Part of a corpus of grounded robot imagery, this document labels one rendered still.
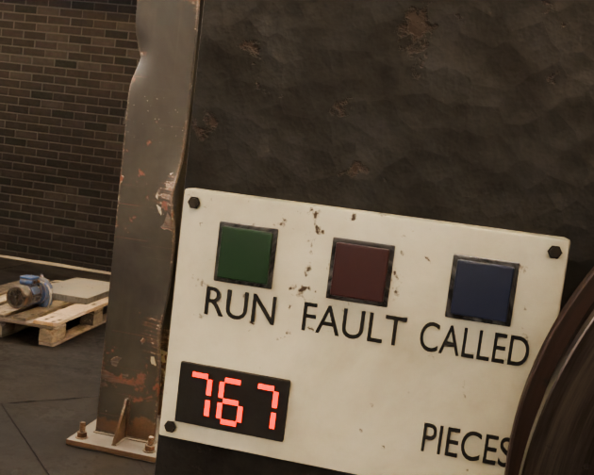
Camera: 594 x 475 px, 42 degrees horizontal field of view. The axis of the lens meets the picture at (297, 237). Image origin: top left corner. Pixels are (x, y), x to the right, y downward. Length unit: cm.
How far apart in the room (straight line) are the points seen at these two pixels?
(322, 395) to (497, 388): 12
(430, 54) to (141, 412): 289
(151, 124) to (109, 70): 409
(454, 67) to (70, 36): 698
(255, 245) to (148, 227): 265
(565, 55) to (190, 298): 30
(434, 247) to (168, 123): 267
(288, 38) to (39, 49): 706
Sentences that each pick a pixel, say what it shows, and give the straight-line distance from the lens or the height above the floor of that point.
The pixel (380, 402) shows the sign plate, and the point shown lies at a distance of 54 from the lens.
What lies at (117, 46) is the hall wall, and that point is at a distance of 724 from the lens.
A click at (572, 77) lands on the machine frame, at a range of 54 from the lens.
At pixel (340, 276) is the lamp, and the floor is 120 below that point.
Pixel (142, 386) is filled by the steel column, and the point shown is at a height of 26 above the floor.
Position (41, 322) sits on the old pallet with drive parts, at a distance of 476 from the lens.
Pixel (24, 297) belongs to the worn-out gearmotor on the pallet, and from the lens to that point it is 494.
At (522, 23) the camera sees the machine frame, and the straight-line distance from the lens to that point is 54.
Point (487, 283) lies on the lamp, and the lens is 51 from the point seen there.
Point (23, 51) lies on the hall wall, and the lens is 767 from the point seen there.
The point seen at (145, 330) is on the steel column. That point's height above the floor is 49.
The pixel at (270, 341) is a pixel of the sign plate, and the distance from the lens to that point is 54.
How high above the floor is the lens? 127
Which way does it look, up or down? 6 degrees down
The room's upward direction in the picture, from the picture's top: 7 degrees clockwise
